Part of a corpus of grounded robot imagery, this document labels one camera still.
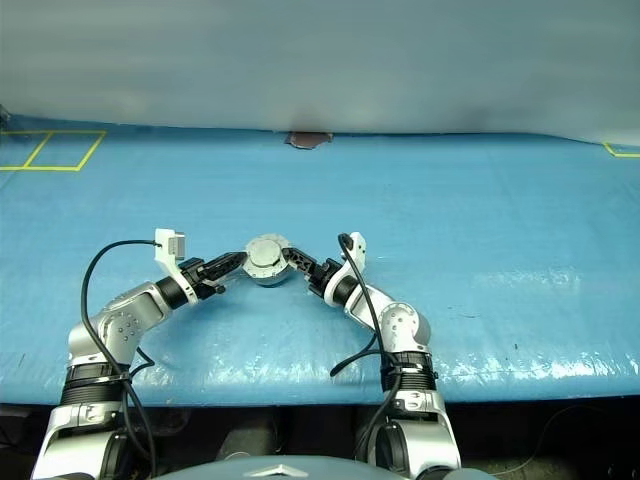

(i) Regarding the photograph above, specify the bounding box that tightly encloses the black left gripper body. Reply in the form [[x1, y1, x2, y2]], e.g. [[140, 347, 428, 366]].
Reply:
[[179, 257, 227, 299]]

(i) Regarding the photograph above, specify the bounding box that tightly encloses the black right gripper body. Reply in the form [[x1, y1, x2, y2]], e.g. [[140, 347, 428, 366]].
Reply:
[[305, 257, 342, 299]]

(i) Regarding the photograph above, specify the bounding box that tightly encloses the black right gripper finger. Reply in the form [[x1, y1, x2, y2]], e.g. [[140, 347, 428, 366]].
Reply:
[[282, 247, 319, 274]]

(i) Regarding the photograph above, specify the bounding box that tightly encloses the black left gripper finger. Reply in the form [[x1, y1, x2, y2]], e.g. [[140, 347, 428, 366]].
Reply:
[[202, 251, 249, 282]]

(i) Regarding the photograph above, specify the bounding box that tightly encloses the silver finned motor lid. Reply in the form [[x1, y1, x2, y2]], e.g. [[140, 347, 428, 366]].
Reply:
[[243, 233, 292, 276]]

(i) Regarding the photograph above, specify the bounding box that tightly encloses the brown torn patch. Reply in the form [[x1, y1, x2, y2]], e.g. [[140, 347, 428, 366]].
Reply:
[[283, 130, 335, 151]]

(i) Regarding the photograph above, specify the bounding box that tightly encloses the grey rounded shape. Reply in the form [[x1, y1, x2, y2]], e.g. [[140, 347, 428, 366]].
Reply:
[[215, 420, 279, 464]]

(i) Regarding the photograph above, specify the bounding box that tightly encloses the yellow tape double rectangle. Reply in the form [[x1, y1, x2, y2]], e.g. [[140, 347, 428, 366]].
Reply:
[[0, 130, 108, 173]]

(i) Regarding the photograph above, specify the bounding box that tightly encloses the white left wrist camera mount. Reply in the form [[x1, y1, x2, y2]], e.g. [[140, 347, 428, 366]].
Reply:
[[153, 228, 201, 302]]

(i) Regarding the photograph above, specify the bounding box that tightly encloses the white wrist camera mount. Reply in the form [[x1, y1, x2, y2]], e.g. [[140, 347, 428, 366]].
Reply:
[[322, 231, 369, 307], [153, 228, 201, 302]]

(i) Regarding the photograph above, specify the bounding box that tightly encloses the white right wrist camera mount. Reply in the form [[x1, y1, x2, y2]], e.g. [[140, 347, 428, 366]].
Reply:
[[322, 231, 369, 307]]

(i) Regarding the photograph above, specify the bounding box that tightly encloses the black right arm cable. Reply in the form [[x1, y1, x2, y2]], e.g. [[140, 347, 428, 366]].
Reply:
[[329, 232, 404, 461]]

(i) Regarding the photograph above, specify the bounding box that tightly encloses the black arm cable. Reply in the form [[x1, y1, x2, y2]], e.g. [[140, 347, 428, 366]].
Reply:
[[80, 239, 164, 479], [329, 232, 404, 461]]

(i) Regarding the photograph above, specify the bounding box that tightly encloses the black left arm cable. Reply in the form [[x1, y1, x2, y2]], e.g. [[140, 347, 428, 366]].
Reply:
[[80, 239, 164, 479]]

